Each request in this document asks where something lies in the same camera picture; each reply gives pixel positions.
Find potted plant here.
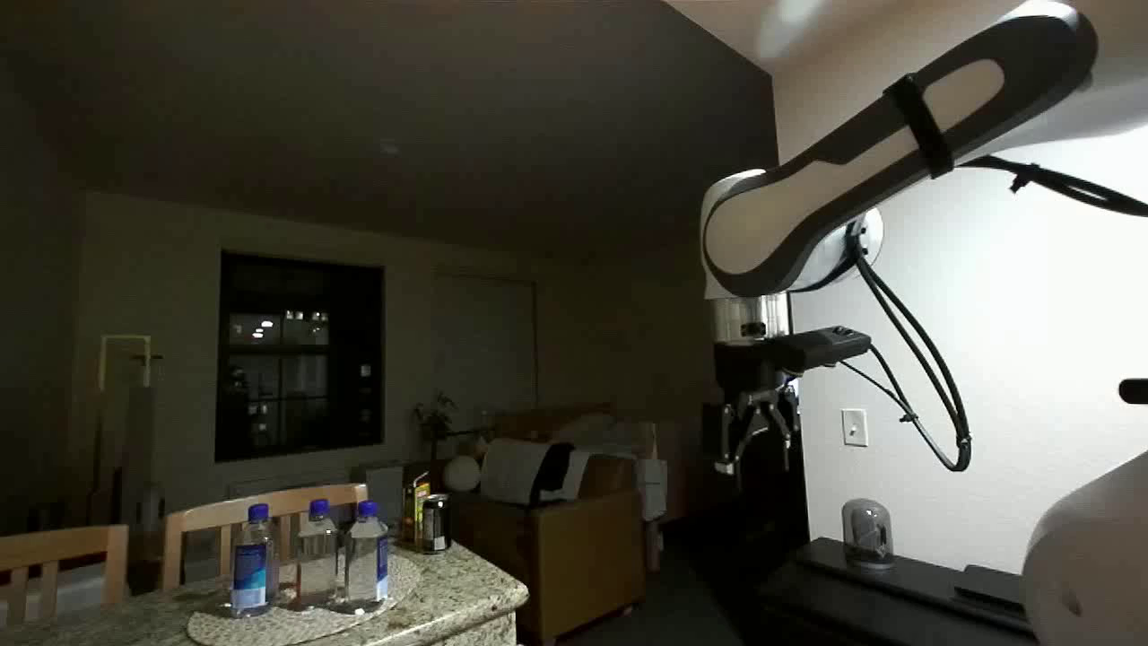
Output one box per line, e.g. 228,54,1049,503
410,390,465,467

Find black appliance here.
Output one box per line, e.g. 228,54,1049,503
753,534,1043,646

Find dark window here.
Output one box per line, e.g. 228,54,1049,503
211,248,387,467

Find white wall light switch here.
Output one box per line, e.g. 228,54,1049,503
836,407,870,454

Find clear water bottle blue cap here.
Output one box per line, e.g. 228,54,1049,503
342,497,393,613
295,497,344,612
227,498,275,620

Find yellow carton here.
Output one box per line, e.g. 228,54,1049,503
404,469,436,554

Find white tall container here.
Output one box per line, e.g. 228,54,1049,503
631,415,673,526

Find wooden cabinet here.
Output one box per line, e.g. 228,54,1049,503
455,401,656,646

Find white cushion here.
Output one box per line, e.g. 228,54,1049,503
473,433,557,508

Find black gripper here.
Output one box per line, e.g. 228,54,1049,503
711,371,803,481

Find light wooden chair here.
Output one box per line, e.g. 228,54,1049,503
156,476,374,594
0,520,134,628

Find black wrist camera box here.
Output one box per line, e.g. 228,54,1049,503
715,322,876,387

